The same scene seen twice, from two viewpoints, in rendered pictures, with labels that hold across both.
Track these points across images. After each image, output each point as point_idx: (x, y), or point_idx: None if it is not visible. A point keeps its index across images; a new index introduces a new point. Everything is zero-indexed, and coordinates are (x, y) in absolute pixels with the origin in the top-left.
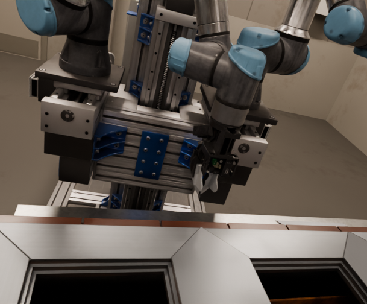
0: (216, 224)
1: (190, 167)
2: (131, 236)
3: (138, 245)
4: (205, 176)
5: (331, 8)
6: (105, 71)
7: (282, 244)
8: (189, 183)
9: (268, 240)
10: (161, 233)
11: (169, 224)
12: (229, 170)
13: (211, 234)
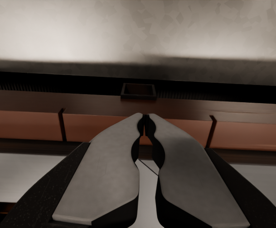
0: (186, 124)
1: (52, 170)
2: None
3: (15, 186)
4: (157, 146)
5: None
6: None
7: None
8: None
9: (264, 187)
10: (51, 168)
11: (78, 124)
12: None
13: (150, 172)
